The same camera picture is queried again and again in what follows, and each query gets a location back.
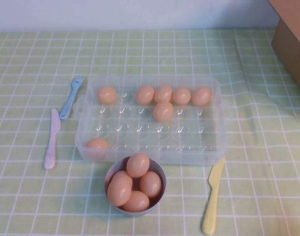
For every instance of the green checked tablecloth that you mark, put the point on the green checked tablecloth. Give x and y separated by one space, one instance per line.
262 172

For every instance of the grey round bowl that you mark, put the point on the grey round bowl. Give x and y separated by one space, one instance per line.
158 169

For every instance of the brown cardboard box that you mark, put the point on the brown cardboard box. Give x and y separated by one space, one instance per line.
291 49

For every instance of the pink plastic knife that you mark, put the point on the pink plastic knife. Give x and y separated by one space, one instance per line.
52 137

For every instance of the brown egg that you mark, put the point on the brown egg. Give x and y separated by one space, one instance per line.
144 94
151 184
181 96
97 144
125 173
119 190
106 95
163 111
138 202
201 96
138 165
163 94

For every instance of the blue plastic fork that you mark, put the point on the blue plastic fork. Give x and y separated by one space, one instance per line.
69 100

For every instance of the yellow plastic knife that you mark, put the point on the yellow plastic knife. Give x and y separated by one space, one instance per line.
213 194

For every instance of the clear plastic egg box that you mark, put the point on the clear plastic egg box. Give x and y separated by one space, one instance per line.
164 141

